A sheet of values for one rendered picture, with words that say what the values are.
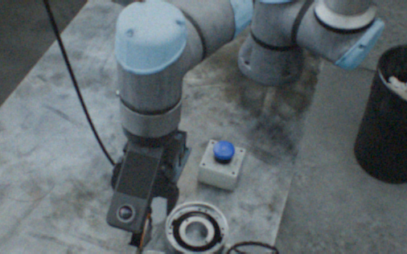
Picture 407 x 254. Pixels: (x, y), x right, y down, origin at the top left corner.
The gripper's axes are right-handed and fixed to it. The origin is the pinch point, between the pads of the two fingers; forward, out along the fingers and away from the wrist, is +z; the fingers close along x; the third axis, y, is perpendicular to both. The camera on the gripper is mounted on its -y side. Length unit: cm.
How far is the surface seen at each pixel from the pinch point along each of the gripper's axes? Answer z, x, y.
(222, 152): 5.7, -6.3, 21.8
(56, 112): 13.1, 29.3, 26.1
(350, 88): 93, -36, 152
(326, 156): 93, -32, 109
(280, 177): 13.2, -17.4, 26.1
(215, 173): 9.2, -5.9, 19.5
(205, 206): 9.8, -6.4, 12.3
